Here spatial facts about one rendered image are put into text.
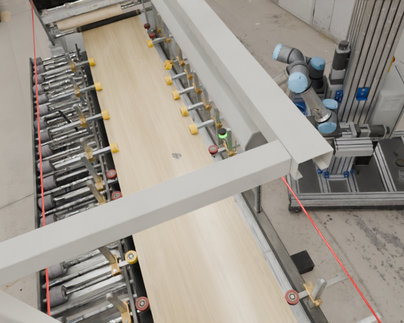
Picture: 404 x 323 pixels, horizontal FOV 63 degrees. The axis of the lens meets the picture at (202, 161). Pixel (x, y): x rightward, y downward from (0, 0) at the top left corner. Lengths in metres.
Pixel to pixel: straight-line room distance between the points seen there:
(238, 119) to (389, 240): 2.81
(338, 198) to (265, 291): 1.45
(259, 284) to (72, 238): 1.65
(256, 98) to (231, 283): 1.57
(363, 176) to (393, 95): 1.02
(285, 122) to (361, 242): 2.78
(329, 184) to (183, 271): 1.76
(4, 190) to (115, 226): 3.99
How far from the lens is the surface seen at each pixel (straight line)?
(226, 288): 2.11
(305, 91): 2.21
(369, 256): 3.32
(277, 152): 0.59
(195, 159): 2.62
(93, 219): 0.57
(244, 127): 0.75
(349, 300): 3.13
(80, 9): 4.54
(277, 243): 2.44
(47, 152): 3.31
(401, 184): 3.55
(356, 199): 3.30
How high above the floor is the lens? 2.91
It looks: 51 degrees down
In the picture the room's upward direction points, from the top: 11 degrees counter-clockwise
